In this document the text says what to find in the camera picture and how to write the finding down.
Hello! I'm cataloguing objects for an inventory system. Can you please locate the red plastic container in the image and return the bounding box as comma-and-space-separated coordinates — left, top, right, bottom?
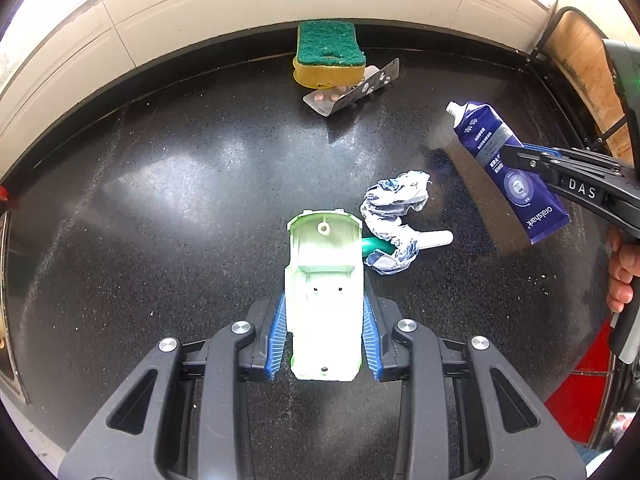
544, 318, 614, 446

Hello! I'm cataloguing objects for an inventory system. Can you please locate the purple toothpaste tube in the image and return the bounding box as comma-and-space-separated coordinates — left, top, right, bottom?
446, 101, 570, 244

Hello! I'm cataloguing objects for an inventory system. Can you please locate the green white toothbrush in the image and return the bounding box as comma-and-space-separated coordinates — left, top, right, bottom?
361, 230, 454, 258

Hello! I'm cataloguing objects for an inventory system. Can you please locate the wooden chair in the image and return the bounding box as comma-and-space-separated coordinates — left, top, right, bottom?
530, 6, 634, 165

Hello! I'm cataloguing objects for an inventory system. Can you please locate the person's right hand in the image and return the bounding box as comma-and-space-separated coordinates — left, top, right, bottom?
606, 226, 640, 313

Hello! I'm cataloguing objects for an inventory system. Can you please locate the silver pill blister pack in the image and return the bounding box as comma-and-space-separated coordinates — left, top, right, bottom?
303, 58, 400, 117

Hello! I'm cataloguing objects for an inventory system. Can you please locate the green yellow sponge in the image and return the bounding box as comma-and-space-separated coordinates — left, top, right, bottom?
293, 20, 367, 90

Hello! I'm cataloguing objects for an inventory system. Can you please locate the white green plastic casing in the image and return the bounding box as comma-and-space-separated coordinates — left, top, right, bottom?
284, 209, 364, 382

